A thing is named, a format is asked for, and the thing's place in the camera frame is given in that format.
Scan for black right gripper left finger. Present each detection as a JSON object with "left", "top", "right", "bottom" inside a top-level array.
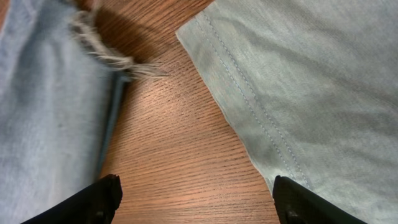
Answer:
[{"left": 22, "top": 174, "right": 123, "bottom": 224}]

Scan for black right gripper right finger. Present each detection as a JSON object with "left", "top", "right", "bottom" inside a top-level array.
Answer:
[{"left": 272, "top": 175, "right": 365, "bottom": 224}]

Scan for light blue denim jeans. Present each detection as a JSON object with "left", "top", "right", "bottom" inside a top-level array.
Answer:
[{"left": 1, "top": 0, "right": 162, "bottom": 223}]

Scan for light blue t-shirt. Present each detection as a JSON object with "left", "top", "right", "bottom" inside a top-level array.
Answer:
[{"left": 177, "top": 0, "right": 397, "bottom": 223}]

